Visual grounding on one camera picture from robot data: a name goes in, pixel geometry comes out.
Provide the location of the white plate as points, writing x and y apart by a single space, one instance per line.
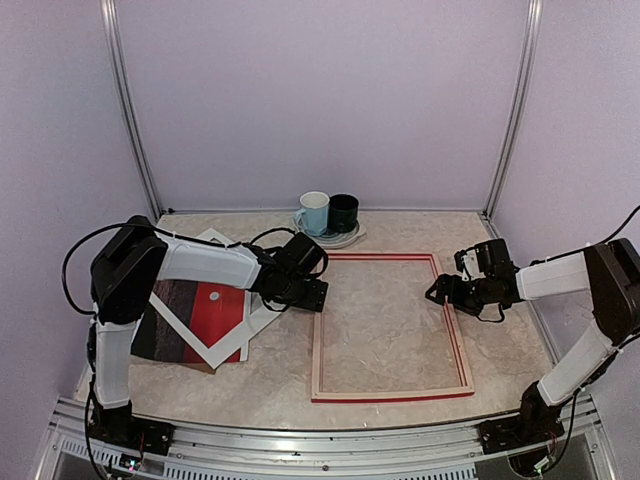
332 240

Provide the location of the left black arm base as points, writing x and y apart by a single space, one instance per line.
118 426

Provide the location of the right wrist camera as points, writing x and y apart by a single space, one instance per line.
467 264

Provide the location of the white mat board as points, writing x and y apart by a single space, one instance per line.
197 260

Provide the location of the red and dark photo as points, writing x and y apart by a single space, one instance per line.
209 310

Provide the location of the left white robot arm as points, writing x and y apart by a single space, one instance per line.
140 254

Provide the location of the left aluminium corner post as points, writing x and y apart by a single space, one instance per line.
108 10

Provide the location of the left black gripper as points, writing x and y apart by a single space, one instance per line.
315 299

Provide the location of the light blue mug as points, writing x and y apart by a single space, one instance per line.
312 217

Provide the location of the dark green mug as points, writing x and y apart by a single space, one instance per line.
343 212

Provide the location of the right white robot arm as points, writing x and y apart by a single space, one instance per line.
600 282

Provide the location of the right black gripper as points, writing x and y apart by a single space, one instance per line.
456 300

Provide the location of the aluminium corner post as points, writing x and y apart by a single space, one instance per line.
518 104
108 10

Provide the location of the red and wood picture frame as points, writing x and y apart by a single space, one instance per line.
379 340

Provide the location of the right aluminium corner post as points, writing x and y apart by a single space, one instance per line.
518 104

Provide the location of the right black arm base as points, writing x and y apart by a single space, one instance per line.
535 422

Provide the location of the brown backing board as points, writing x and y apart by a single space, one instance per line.
200 366

